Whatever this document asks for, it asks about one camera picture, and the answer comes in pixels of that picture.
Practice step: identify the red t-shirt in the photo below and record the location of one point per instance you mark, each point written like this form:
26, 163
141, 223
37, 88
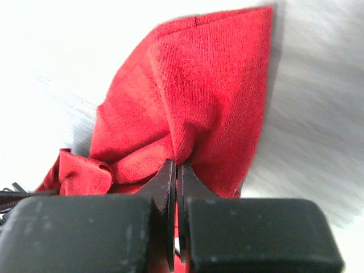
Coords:
193, 89

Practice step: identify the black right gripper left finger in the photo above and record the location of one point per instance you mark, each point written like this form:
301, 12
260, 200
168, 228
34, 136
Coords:
45, 232

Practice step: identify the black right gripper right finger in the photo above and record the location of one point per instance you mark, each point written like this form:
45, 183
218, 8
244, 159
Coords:
218, 234

